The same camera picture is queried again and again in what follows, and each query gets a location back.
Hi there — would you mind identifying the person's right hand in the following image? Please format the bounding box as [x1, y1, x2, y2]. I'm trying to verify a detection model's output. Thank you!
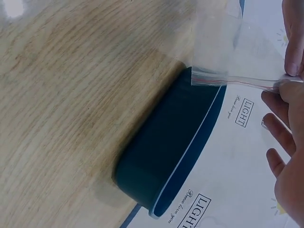
[260, 0, 304, 228]

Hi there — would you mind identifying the clear plastic zip bag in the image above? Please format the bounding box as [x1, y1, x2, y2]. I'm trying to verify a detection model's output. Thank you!
[191, 0, 304, 93]

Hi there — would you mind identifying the dark blue oval container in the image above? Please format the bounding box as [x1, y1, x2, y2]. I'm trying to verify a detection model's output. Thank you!
[112, 66, 228, 218]

